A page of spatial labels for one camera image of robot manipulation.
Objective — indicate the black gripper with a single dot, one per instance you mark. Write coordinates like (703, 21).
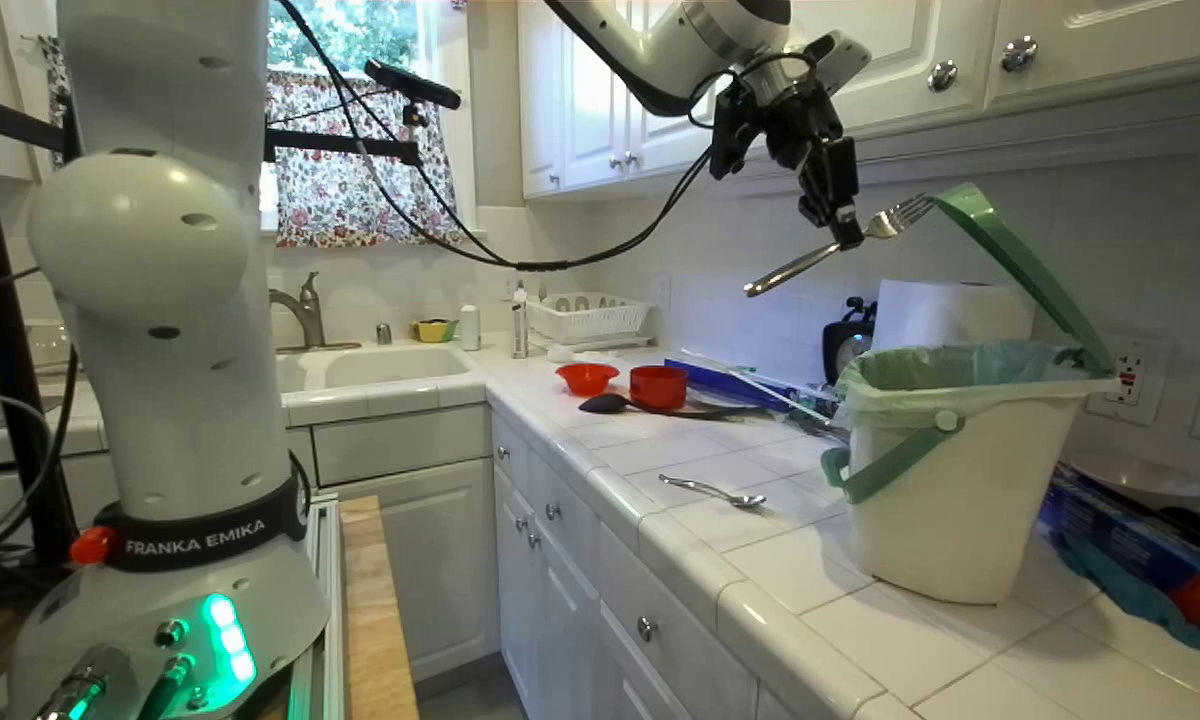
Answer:
(787, 100)

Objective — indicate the white compost bin green lid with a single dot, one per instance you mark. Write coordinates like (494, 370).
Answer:
(950, 449)

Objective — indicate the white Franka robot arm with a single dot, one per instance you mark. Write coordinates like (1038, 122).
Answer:
(155, 250)

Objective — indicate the white paper towel roll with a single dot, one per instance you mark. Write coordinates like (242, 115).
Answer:
(922, 313)

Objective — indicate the red measuring cup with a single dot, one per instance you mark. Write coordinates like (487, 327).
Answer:
(658, 389)

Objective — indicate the white dish rack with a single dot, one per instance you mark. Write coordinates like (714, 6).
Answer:
(580, 319)

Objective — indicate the white upper cabinets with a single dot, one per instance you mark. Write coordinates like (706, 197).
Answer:
(627, 89)

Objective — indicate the white cabinets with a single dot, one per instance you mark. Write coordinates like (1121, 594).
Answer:
(627, 89)
(601, 588)

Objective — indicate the red small bowl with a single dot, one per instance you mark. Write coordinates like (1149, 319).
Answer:
(586, 378)

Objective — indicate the silver metal spoon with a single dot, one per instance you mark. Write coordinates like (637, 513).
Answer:
(744, 502)

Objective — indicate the white lower cabinets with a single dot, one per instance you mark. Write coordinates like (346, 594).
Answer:
(601, 588)

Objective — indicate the kitchen faucet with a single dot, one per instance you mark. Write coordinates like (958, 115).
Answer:
(305, 309)

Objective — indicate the wooden board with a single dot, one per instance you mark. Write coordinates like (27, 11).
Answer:
(377, 667)

